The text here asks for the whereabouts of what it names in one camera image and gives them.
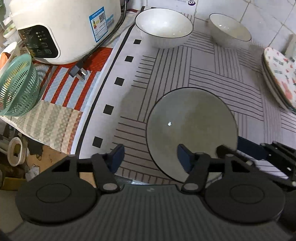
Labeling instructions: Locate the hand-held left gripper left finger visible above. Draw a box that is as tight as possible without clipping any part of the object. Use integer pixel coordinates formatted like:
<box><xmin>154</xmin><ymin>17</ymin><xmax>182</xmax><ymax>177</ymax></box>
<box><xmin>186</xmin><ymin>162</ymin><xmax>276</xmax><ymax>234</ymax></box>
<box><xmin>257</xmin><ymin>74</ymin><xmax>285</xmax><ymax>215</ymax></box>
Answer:
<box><xmin>51</xmin><ymin>144</ymin><xmax>125</xmax><ymax>194</ymax></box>

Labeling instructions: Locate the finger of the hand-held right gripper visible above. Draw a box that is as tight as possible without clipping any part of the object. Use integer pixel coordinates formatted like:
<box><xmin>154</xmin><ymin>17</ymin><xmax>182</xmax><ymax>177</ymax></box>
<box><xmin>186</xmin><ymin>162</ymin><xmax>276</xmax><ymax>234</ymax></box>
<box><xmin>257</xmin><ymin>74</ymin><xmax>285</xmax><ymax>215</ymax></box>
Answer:
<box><xmin>237</xmin><ymin>136</ymin><xmax>296</xmax><ymax>186</ymax></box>

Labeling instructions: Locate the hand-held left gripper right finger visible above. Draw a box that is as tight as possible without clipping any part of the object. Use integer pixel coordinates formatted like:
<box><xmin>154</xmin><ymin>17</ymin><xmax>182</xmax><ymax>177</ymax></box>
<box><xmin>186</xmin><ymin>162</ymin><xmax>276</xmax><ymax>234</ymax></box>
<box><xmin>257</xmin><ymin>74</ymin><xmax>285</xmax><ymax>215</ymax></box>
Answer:
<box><xmin>178</xmin><ymin>144</ymin><xmax>256</xmax><ymax>194</ymax></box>

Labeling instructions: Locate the white ribbed bowl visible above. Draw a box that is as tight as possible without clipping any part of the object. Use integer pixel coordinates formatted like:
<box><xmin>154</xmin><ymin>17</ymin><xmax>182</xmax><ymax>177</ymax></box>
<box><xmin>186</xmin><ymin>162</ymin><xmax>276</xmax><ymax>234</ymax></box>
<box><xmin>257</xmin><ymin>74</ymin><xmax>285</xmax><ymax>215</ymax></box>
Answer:
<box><xmin>135</xmin><ymin>8</ymin><xmax>194</xmax><ymax>49</ymax></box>
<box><xmin>209</xmin><ymin>13</ymin><xmax>252</xmax><ymax>49</ymax></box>
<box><xmin>146</xmin><ymin>88</ymin><xmax>238</xmax><ymax>183</ymax></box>

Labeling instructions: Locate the pink heart pattern plate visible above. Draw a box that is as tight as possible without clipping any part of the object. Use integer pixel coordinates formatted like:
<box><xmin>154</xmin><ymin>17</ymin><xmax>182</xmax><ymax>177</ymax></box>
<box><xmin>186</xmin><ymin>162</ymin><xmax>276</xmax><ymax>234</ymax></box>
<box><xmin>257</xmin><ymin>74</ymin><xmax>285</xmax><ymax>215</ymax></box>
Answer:
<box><xmin>262</xmin><ymin>47</ymin><xmax>296</xmax><ymax>106</ymax></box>

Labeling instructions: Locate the red striped cloth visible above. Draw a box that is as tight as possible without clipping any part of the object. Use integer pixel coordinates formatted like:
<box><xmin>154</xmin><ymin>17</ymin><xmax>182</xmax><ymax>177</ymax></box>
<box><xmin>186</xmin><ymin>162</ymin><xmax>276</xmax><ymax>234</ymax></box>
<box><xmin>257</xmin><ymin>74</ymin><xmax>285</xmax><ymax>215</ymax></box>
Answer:
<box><xmin>0</xmin><ymin>45</ymin><xmax>114</xmax><ymax>154</ymax></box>

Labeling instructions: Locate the line-patterned white tablecloth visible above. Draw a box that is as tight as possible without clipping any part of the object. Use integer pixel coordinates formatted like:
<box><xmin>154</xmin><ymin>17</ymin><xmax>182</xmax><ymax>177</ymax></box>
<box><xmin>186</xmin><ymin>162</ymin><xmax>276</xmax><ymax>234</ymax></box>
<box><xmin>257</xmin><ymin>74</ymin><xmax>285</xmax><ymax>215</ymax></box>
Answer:
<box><xmin>74</xmin><ymin>7</ymin><xmax>296</xmax><ymax>186</ymax></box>

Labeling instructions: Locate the white plastic tub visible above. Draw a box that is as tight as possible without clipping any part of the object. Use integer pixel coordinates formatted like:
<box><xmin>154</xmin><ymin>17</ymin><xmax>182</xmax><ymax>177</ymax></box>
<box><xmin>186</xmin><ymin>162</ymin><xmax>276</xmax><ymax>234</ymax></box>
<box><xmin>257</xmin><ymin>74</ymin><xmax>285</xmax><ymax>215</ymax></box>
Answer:
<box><xmin>8</xmin><ymin>137</ymin><xmax>29</xmax><ymax>167</ymax></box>

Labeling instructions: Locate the green plastic basket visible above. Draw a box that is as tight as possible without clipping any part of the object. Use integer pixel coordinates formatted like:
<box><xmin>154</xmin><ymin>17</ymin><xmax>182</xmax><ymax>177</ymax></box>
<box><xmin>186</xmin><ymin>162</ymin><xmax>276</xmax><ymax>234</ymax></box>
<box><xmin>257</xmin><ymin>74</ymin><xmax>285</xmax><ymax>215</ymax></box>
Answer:
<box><xmin>0</xmin><ymin>53</ymin><xmax>43</xmax><ymax>117</ymax></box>

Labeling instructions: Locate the white rice cooker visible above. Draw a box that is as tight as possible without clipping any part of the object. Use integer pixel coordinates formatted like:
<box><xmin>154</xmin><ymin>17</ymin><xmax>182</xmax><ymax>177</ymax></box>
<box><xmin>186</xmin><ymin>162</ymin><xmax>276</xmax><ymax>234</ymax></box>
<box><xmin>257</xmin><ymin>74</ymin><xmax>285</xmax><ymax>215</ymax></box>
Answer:
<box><xmin>8</xmin><ymin>0</ymin><xmax>126</xmax><ymax>65</ymax></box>

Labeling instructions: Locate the white plastic container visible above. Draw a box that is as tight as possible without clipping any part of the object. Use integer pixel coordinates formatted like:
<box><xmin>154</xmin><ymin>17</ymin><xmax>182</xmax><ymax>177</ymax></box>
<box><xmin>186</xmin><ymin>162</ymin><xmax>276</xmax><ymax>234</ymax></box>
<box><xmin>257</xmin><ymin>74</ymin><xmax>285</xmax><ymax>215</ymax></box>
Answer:
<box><xmin>0</xmin><ymin>42</ymin><xmax>21</xmax><ymax>70</ymax></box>

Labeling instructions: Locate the orange vegetable piece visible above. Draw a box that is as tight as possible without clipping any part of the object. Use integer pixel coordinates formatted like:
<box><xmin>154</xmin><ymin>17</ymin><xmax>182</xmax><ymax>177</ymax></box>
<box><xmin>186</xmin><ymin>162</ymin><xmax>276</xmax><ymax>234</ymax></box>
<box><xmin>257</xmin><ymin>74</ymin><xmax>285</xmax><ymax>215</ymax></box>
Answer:
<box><xmin>0</xmin><ymin>52</ymin><xmax>11</xmax><ymax>70</ymax></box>

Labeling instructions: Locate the black rice cooker cable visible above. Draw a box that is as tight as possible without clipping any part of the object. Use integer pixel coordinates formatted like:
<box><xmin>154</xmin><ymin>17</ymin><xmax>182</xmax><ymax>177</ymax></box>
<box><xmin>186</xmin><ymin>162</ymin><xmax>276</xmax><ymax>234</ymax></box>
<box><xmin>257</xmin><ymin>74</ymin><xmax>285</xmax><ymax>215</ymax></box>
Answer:
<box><xmin>69</xmin><ymin>0</ymin><xmax>129</xmax><ymax>81</ymax></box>

